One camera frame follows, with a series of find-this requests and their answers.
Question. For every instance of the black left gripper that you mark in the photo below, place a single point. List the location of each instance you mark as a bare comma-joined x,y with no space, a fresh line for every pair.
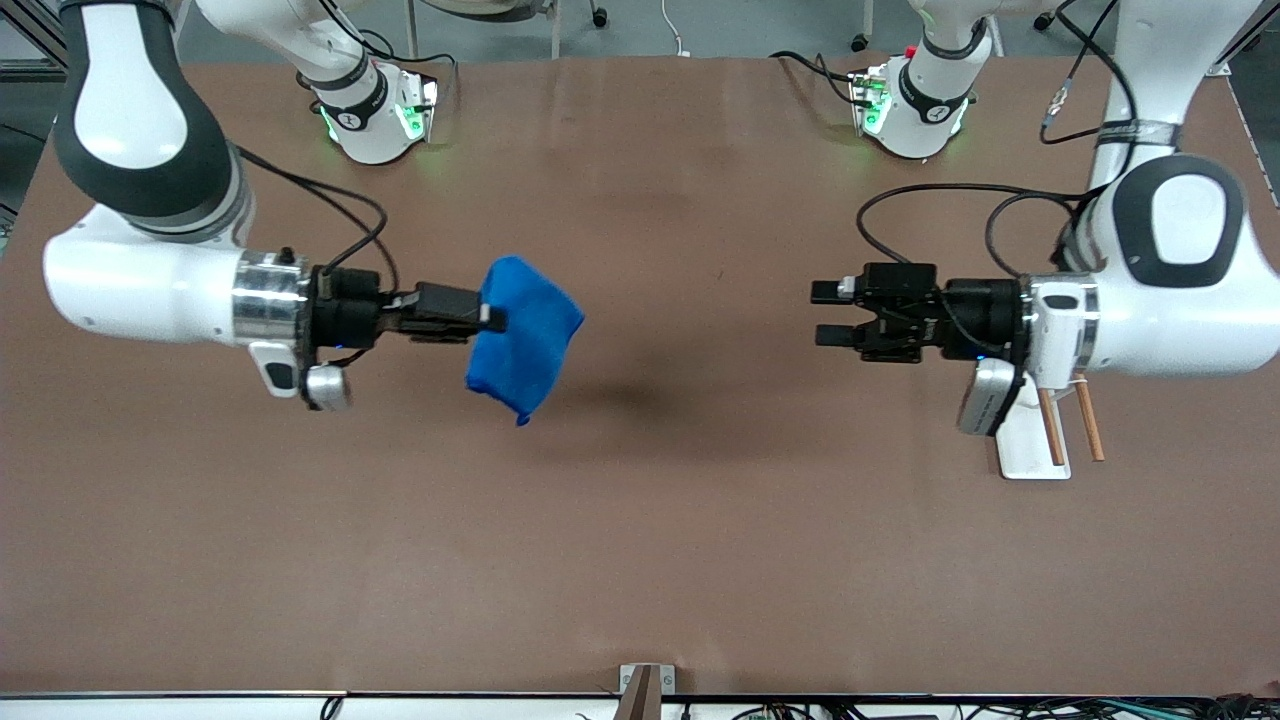
978,318

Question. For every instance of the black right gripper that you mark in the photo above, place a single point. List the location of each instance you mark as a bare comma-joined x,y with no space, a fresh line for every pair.
347,315

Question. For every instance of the blue towel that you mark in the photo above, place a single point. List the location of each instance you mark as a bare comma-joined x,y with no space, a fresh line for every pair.
525,335

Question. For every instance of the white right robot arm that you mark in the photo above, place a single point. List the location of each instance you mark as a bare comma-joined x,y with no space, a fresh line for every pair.
140,270

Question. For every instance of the green-lit arm base connector box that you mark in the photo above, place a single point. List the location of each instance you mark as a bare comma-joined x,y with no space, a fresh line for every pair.
870,100
418,108

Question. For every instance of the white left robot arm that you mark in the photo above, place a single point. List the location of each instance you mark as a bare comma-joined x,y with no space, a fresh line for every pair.
1180,300

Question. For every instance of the white rack base plate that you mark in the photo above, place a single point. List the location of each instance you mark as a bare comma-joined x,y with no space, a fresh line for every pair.
1025,450

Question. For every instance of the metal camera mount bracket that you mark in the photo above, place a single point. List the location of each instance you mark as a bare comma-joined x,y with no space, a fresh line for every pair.
645,690

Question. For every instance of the aluminium frame profile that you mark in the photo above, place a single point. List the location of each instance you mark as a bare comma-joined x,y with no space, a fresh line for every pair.
30,40
1222,68

